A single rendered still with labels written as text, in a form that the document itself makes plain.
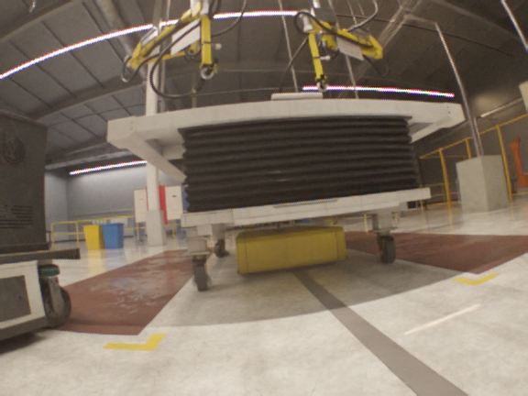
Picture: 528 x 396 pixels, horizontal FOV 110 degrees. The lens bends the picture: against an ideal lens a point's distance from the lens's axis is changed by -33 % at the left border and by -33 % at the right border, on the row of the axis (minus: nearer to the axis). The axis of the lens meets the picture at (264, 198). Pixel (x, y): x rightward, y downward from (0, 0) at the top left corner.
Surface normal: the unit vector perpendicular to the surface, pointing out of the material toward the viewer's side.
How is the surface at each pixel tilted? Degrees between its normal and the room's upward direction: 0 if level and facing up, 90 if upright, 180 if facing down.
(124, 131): 90
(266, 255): 90
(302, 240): 90
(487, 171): 90
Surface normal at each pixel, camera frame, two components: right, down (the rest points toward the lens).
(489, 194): 0.07, -0.09
